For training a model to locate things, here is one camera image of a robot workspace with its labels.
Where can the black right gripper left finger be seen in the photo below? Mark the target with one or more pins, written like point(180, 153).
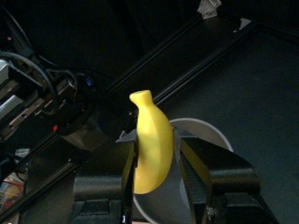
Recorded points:
point(100, 180)

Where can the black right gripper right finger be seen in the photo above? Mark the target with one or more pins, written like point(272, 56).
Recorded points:
point(217, 175)

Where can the yellow toy banana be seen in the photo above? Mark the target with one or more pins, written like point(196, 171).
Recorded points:
point(153, 140)

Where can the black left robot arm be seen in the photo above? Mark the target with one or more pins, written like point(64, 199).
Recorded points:
point(73, 102)

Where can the grey bowl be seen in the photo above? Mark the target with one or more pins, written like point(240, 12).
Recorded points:
point(204, 129)

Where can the colourful printed package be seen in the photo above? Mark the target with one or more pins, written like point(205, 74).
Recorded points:
point(10, 191)

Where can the silver corner bracket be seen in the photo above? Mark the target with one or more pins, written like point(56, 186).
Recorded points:
point(208, 8)

